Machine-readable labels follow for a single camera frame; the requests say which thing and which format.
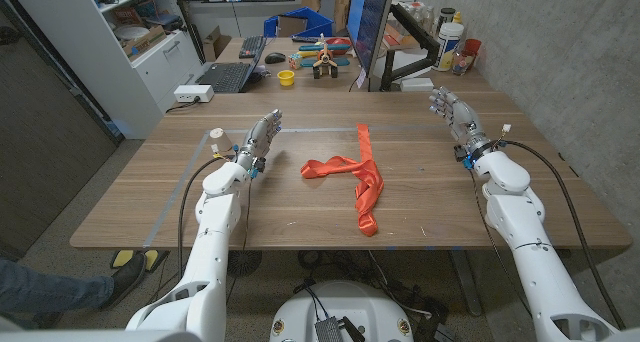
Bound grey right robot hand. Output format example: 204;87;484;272
428;85;494;161

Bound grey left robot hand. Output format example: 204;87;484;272
233;108;284;171

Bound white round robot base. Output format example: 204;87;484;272
269;280;415;342

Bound clear glass jar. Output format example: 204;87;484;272
451;49;476;77

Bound flat white box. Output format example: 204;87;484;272
399;77;435;93

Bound black laptop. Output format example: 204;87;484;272
196;34;269;94

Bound red plastic cup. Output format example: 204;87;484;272
462;38;483;59

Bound white wipes canister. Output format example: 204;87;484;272
433;21;465;73

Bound white power strip box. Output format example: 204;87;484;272
173;84;215;104

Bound black keyboard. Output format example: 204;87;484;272
238;35;268;60

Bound wooden toy airplane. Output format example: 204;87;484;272
298;32;352;80

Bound open cardboard box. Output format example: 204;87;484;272
201;25;233;63

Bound dark lidded bottle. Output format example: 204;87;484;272
438;6;457;33

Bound orange satin ribbon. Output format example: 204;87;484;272
299;123;385;238

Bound white shelf cabinet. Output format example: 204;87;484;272
4;0;206;141

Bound red bowl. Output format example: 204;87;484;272
325;36;354;56

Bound black round grille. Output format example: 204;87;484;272
224;250;264;279

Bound blue plastic bin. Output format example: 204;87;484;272
263;6;335;39

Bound black computer monitor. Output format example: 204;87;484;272
345;0;397;79

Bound cardboard box in cabinet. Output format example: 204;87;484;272
121;24;167;59

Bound yellow foot pedal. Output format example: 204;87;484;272
110;249;171;274

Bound person leg in jeans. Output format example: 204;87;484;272
0;251;148;329

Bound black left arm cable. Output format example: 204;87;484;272
177;154;236;281

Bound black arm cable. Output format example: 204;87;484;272
177;154;236;281
498;139;627;331

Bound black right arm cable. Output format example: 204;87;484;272
498;139;627;331

